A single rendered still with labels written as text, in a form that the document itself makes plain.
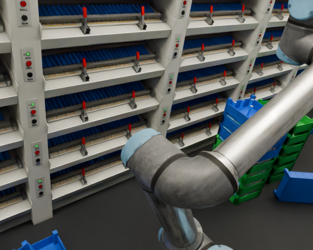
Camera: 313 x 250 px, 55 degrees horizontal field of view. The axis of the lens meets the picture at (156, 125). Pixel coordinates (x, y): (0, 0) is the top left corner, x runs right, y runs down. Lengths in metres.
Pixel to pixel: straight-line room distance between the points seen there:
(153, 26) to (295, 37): 0.66
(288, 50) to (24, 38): 0.84
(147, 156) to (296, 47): 0.55
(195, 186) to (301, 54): 0.54
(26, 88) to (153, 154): 0.66
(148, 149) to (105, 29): 0.70
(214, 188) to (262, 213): 1.29
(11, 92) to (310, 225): 1.69
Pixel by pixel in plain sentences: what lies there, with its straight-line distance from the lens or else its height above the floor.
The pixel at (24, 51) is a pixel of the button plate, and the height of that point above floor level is 0.88.
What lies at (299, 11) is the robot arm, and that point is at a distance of 0.96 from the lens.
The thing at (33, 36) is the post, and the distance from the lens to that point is 1.12.
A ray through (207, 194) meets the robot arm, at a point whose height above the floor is 0.84.
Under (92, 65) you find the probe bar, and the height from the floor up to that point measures 0.76.
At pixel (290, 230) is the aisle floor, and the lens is 1.90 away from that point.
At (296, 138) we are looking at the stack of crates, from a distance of 1.99.
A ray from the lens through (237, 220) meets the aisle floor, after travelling 1.80.
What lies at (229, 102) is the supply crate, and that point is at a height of 0.54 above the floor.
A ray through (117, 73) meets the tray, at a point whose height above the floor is 0.72.
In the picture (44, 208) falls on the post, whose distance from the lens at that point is 1.59.
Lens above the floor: 1.27
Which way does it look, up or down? 32 degrees down
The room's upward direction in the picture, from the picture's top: 10 degrees clockwise
